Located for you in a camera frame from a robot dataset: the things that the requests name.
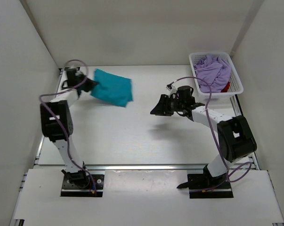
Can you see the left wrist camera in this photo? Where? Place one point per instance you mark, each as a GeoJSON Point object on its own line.
{"type": "Point", "coordinates": [73, 68]}

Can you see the teal t-shirt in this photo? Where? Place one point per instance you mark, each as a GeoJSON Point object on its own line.
{"type": "Point", "coordinates": [113, 89]}

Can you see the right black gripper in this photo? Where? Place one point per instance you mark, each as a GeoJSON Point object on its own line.
{"type": "Point", "coordinates": [163, 108]}

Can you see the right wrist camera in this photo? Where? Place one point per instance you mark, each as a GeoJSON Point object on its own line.
{"type": "Point", "coordinates": [171, 88]}

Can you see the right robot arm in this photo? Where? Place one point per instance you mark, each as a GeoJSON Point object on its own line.
{"type": "Point", "coordinates": [232, 135]}

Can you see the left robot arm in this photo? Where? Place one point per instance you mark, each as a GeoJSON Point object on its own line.
{"type": "Point", "coordinates": [57, 125]}

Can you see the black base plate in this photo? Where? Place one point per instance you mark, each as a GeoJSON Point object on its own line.
{"type": "Point", "coordinates": [200, 190]}
{"type": "Point", "coordinates": [86, 190]}

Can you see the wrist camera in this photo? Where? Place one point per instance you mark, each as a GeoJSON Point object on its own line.
{"type": "Point", "coordinates": [73, 68]}
{"type": "Point", "coordinates": [171, 88]}

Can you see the red garment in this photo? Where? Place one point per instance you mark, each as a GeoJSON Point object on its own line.
{"type": "Point", "coordinates": [226, 88]}

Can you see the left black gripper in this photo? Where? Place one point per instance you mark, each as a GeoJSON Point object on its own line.
{"type": "Point", "coordinates": [90, 84]}

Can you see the lavender t-shirt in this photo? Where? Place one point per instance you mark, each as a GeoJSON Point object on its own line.
{"type": "Point", "coordinates": [214, 72]}

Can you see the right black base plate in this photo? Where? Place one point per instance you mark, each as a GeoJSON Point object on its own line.
{"type": "Point", "coordinates": [200, 190]}

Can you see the white plastic basket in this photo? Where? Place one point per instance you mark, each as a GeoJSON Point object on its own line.
{"type": "Point", "coordinates": [236, 86]}

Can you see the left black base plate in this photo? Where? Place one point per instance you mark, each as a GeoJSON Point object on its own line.
{"type": "Point", "coordinates": [86, 190]}

